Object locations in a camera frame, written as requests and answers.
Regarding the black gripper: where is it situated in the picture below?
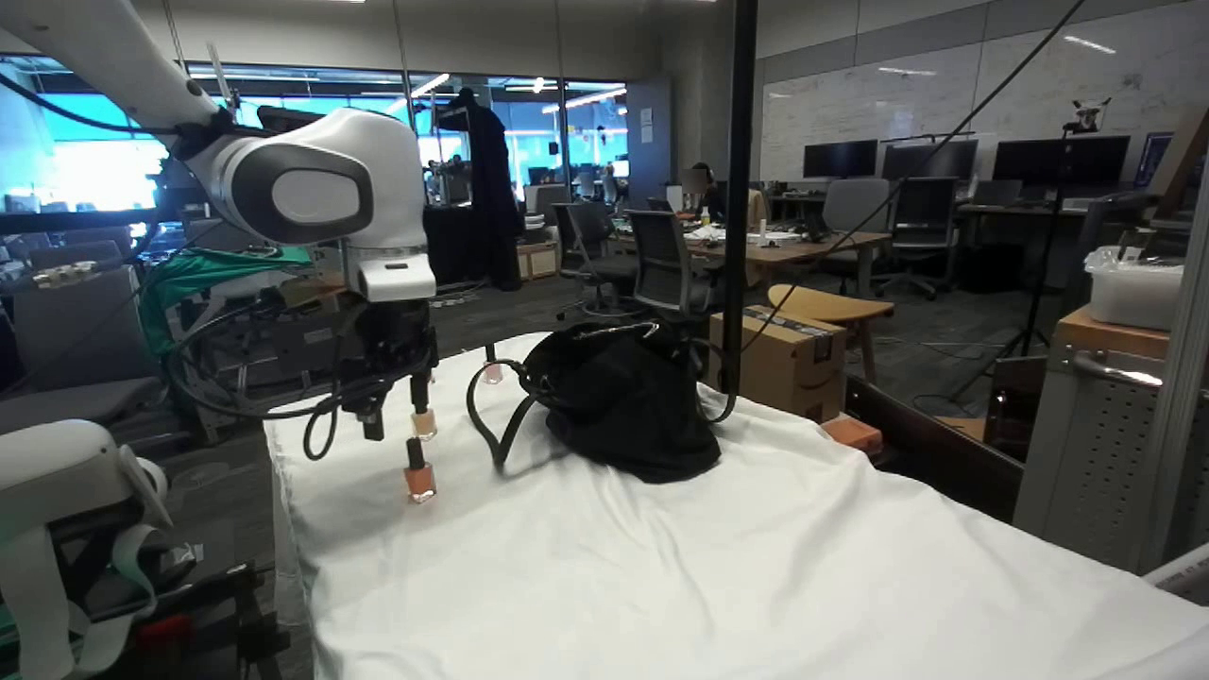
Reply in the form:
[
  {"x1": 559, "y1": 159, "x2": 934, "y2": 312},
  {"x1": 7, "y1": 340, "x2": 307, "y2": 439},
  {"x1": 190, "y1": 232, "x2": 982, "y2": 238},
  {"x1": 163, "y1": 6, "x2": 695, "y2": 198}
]
[{"x1": 336, "y1": 297, "x2": 440, "y2": 446}]

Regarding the pink nail polish bottle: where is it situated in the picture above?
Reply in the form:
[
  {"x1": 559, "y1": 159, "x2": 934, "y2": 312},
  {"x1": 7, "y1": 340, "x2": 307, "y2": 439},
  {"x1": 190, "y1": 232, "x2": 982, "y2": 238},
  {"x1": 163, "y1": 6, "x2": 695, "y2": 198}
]
[{"x1": 401, "y1": 436, "x2": 440, "y2": 509}]

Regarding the grey equipment cart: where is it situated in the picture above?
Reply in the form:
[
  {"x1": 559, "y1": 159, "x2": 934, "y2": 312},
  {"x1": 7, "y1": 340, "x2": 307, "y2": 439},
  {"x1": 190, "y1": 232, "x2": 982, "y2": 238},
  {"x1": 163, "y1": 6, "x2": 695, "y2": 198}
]
[{"x1": 156, "y1": 249, "x2": 381, "y2": 439}]

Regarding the green cloth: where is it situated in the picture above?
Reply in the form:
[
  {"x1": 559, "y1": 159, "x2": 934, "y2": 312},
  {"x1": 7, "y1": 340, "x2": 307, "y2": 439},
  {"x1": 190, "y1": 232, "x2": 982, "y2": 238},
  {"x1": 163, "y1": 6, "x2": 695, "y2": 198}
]
[{"x1": 135, "y1": 240, "x2": 315, "y2": 371}]

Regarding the small cardboard box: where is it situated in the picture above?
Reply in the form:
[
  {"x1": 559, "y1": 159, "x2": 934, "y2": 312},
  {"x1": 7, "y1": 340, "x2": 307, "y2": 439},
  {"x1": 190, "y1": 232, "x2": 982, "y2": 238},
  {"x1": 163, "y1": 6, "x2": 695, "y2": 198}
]
[{"x1": 513, "y1": 232, "x2": 566, "y2": 283}]

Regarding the black coat on stand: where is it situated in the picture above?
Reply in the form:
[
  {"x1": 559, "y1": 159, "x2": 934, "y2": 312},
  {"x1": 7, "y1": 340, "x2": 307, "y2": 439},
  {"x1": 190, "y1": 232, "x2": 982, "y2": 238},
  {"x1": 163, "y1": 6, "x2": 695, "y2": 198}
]
[{"x1": 424, "y1": 87, "x2": 525, "y2": 290}]

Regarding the grey padded chair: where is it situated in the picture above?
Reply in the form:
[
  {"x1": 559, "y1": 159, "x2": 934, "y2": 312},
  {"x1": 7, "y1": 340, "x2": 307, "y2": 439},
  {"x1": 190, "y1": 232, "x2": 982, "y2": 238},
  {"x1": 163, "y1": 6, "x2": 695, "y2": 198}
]
[{"x1": 0, "y1": 267, "x2": 163, "y2": 429}]

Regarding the dark mesh office chair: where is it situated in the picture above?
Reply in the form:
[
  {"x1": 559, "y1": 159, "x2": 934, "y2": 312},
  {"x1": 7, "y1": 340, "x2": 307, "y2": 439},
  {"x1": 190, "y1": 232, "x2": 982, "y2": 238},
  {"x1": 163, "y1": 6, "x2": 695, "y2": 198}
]
[{"x1": 624, "y1": 205, "x2": 710, "y2": 320}]

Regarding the seated person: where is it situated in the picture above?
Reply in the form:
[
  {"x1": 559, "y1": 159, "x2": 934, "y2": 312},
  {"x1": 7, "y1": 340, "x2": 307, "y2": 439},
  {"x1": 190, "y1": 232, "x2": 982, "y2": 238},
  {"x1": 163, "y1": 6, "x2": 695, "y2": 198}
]
[{"x1": 674, "y1": 159, "x2": 725, "y2": 233}]

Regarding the white table cloth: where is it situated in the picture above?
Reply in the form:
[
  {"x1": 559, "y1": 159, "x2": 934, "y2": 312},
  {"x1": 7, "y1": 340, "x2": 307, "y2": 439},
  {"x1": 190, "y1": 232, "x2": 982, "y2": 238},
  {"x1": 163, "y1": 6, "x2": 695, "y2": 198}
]
[{"x1": 255, "y1": 327, "x2": 1209, "y2": 680}]

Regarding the large cardboard box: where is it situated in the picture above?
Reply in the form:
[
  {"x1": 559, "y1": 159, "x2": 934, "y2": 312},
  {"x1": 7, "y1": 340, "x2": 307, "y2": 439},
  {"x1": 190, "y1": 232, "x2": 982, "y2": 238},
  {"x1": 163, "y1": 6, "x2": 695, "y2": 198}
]
[{"x1": 702, "y1": 302, "x2": 848, "y2": 426}]

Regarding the black metal pole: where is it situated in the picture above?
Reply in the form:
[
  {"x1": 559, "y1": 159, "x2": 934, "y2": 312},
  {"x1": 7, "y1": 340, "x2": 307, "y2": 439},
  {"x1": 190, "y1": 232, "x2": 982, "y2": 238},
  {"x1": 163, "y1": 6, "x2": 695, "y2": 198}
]
[{"x1": 713, "y1": 0, "x2": 764, "y2": 399}]

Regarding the wooden office desk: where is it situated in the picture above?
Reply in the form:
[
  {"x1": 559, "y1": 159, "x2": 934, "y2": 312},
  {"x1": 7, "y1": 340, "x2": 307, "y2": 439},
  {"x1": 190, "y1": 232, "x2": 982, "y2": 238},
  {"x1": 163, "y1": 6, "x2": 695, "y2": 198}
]
[{"x1": 683, "y1": 222, "x2": 895, "y2": 296}]

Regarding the small wooden side table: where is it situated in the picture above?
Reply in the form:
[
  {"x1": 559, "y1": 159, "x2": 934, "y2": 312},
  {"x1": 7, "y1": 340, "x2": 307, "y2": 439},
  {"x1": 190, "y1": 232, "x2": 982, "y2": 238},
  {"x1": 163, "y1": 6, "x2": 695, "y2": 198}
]
[{"x1": 764, "y1": 278, "x2": 899, "y2": 382}]

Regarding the orange brown block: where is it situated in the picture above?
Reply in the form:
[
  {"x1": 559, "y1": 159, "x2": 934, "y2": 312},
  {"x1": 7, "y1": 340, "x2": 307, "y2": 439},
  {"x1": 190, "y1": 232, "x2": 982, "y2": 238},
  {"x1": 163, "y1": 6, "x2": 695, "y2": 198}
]
[{"x1": 819, "y1": 413, "x2": 887, "y2": 457}]

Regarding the grey office chair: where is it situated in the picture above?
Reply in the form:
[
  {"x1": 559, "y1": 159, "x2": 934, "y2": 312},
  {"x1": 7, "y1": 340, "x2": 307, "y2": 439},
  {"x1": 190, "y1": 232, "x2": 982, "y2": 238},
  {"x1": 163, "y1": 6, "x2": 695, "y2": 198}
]
[{"x1": 823, "y1": 172, "x2": 895, "y2": 256}]

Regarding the black computer monitor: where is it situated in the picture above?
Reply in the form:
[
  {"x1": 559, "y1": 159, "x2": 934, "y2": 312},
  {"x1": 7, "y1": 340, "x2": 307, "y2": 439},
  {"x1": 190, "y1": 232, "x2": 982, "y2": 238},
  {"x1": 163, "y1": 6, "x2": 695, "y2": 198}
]
[
  {"x1": 800, "y1": 137, "x2": 878, "y2": 183},
  {"x1": 878, "y1": 137, "x2": 982, "y2": 190},
  {"x1": 989, "y1": 133, "x2": 1132, "y2": 198}
]

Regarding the dark brown wooden board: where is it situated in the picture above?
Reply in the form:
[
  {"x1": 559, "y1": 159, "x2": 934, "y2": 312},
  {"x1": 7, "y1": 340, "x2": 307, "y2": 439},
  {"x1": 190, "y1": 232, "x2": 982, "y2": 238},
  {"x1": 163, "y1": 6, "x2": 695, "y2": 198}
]
[{"x1": 841, "y1": 374, "x2": 1028, "y2": 523}]

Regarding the black office chair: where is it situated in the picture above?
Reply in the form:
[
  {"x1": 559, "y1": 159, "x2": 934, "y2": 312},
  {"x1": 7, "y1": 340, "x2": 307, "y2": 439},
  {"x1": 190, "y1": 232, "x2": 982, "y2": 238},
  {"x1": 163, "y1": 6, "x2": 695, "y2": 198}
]
[{"x1": 882, "y1": 172, "x2": 964, "y2": 302}]

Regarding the grey cabinet with wooden top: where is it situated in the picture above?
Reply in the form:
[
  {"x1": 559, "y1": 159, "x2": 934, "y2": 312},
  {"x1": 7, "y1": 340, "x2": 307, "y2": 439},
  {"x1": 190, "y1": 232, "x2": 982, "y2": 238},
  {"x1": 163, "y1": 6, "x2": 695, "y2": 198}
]
[{"x1": 1011, "y1": 297, "x2": 1193, "y2": 573}]

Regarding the white plastic bin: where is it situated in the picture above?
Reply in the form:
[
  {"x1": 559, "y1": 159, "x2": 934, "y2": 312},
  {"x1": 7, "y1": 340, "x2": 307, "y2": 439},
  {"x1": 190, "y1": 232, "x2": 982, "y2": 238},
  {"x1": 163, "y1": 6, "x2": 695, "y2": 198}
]
[{"x1": 1082, "y1": 240, "x2": 1188, "y2": 332}]

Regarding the black tripod stand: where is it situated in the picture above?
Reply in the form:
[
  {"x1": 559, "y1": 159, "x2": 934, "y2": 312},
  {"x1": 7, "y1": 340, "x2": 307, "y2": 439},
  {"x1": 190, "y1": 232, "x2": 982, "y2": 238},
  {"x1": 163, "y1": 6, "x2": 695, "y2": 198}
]
[{"x1": 940, "y1": 93, "x2": 1118, "y2": 399}]

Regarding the grey aluminium pole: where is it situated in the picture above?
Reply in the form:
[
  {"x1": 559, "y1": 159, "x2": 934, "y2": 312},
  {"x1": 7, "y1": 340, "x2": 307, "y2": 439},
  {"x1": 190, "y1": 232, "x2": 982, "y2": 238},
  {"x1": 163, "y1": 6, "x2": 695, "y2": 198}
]
[{"x1": 1132, "y1": 146, "x2": 1209, "y2": 579}]

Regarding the black handbag with strap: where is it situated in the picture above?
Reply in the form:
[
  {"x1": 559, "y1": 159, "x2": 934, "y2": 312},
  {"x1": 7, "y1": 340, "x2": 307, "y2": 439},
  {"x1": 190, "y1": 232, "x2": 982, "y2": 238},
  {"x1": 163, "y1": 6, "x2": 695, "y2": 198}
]
[{"x1": 464, "y1": 312, "x2": 729, "y2": 487}]

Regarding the black stereo camera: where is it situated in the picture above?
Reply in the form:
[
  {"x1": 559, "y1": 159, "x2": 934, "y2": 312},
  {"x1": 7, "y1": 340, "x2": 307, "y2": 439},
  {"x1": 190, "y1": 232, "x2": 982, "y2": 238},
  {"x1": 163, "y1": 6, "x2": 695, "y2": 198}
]
[{"x1": 255, "y1": 104, "x2": 333, "y2": 137}]

